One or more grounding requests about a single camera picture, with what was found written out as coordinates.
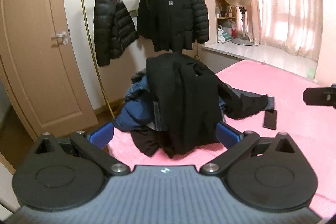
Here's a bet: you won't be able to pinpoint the pink curtain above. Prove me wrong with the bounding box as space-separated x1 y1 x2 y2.
228 0 324 62

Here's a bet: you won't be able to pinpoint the pink blanket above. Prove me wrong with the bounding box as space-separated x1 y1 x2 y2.
108 60 336 224

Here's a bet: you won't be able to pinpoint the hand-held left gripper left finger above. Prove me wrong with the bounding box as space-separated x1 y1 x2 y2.
34 123 130 176

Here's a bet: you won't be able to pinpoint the black pants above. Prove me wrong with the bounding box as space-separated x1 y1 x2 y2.
146 53 222 159

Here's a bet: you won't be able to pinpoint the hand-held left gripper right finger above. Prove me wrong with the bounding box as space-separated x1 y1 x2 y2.
199 122 298 176

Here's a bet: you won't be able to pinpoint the silver door handle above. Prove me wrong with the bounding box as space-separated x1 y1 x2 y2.
50 31 69 45

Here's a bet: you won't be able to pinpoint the beige wooden door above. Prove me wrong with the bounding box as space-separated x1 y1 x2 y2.
0 0 99 142

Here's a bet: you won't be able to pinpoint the white window sill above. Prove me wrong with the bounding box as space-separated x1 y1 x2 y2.
202 42 318 80

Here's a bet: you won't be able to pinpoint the dark blue jacket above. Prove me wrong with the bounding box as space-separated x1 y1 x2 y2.
112 74 158 132

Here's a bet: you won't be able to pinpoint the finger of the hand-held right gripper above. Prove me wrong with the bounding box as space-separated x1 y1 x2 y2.
303 84 336 109

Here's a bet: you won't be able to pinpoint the gold clothes rack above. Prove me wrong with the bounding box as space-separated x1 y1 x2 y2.
79 0 202 118

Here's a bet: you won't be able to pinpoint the black phone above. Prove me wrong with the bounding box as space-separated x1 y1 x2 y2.
263 109 278 130

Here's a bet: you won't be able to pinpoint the hooded black puffer jacket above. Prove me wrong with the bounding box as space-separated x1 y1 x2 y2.
93 0 139 67

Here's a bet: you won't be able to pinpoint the dark blue-grey garment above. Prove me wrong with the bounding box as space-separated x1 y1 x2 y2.
217 80 275 120

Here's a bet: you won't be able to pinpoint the black cloth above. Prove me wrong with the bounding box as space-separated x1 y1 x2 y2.
130 130 161 157

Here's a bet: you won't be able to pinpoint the white plastic bag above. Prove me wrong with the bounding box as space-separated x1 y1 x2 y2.
217 19 237 43

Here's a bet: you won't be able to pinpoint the black coat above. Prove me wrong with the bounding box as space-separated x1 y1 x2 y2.
136 0 168 52

